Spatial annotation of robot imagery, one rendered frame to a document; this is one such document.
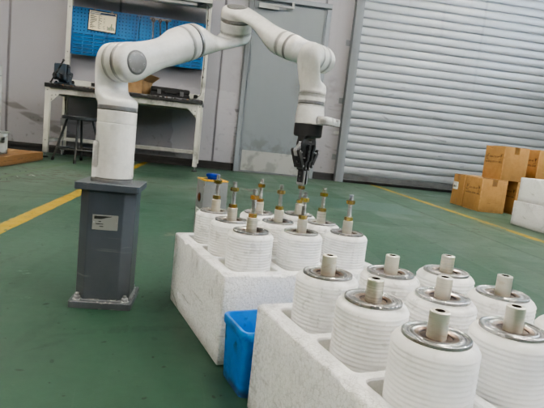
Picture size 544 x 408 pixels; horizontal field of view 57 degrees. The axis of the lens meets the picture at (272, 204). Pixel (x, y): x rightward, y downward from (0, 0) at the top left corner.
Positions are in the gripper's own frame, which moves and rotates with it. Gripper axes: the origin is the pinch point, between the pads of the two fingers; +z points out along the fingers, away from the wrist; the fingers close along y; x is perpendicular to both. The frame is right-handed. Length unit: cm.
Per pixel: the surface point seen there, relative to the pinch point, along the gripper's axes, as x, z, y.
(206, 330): 1, 31, 39
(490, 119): -20, -66, -581
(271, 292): 13.2, 20.8, 35.3
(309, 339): 32, 17, 59
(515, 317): 56, 8, 56
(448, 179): -55, 17, -555
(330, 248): 17.7, 13.2, 18.1
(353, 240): 22.3, 10.7, 17.2
